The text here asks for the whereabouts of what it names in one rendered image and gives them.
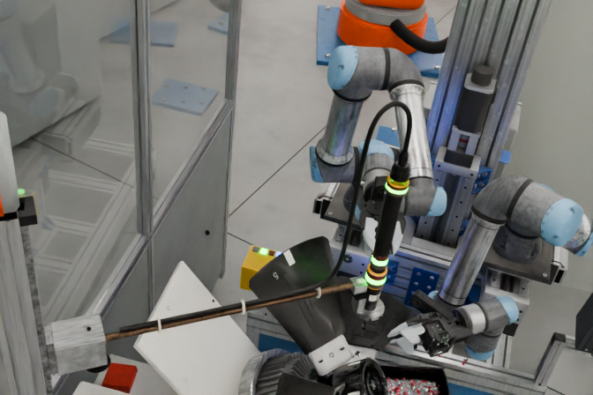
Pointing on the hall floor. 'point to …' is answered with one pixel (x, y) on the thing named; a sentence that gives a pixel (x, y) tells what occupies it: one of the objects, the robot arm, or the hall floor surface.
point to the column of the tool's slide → (18, 315)
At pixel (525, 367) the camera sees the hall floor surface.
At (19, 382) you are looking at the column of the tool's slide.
